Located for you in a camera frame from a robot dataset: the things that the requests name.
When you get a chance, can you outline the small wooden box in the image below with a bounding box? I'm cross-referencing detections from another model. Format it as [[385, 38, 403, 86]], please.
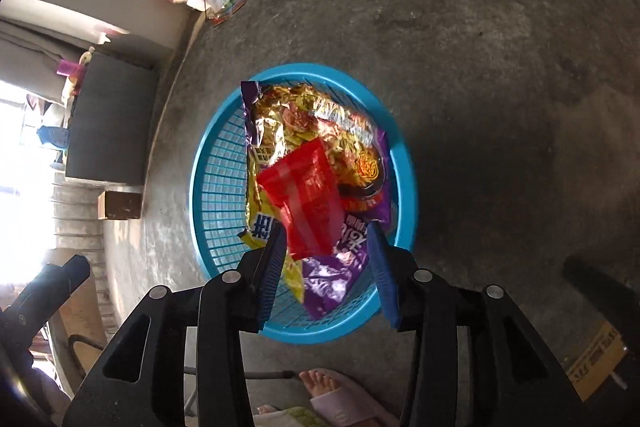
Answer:
[[97, 189, 145, 221]]

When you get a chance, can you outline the green shaggy rug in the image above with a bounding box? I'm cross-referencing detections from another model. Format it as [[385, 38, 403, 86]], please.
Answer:
[[280, 404, 326, 427]]

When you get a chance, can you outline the dark cabinet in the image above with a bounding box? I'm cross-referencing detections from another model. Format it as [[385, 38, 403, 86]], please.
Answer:
[[64, 52, 162, 185]]

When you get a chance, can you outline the flat brown cardboard box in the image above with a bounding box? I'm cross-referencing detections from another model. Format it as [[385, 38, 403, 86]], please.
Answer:
[[565, 322, 632, 403]]

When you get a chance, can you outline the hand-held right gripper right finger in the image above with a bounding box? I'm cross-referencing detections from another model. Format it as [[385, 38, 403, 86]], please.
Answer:
[[366, 219, 583, 427]]

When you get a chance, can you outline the brown cardboard panel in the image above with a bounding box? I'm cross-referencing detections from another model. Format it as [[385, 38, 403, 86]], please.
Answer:
[[45, 247, 116, 353]]

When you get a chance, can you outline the pink slipper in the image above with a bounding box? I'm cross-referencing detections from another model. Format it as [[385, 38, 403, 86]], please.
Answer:
[[309, 369, 401, 427]]

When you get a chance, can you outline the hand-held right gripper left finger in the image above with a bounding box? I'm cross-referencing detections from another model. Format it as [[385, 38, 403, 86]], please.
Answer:
[[62, 221, 288, 427]]

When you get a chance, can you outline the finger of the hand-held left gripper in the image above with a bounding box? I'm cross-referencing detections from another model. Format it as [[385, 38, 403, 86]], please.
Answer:
[[0, 254, 92, 350]]

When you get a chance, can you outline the blue plastic basket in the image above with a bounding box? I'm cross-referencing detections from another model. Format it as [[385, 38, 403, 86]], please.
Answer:
[[189, 63, 418, 346]]

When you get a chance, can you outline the purple cup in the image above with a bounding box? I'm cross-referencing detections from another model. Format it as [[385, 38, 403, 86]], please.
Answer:
[[56, 59, 83, 80]]

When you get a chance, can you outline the purple yellow snack bag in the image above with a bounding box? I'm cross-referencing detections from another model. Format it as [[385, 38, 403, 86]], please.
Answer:
[[240, 80, 392, 320]]

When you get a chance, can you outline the person's foot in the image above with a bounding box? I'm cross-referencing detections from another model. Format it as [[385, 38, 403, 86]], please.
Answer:
[[299, 368, 351, 408]]

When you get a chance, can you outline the red snack bag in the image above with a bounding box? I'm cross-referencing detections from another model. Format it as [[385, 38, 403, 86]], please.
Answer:
[[256, 138, 346, 261]]

